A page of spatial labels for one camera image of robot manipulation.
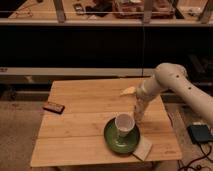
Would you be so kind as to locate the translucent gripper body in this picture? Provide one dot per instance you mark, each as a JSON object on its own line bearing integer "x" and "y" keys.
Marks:
{"x": 128, "y": 91}

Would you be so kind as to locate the white ceramic cup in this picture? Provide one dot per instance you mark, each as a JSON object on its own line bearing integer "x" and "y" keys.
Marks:
{"x": 124, "y": 123}

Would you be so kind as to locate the green plate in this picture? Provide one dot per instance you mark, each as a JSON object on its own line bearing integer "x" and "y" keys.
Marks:
{"x": 121, "y": 145}

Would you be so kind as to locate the brown rectangular box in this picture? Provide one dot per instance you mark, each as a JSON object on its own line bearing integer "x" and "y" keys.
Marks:
{"x": 53, "y": 107}

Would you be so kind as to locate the white sponge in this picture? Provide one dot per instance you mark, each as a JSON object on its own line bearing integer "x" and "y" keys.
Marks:
{"x": 143, "y": 148}

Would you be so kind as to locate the white bottle red cap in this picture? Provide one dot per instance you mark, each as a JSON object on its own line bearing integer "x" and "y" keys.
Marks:
{"x": 139, "y": 110}

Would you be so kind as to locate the black foot pedal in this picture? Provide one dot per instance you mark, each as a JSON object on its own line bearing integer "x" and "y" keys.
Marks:
{"x": 199, "y": 134}

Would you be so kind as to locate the wooden table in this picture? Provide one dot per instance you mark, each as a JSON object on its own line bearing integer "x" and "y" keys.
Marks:
{"x": 76, "y": 136}

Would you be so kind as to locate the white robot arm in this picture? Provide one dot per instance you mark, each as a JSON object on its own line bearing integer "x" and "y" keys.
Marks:
{"x": 168, "y": 76}

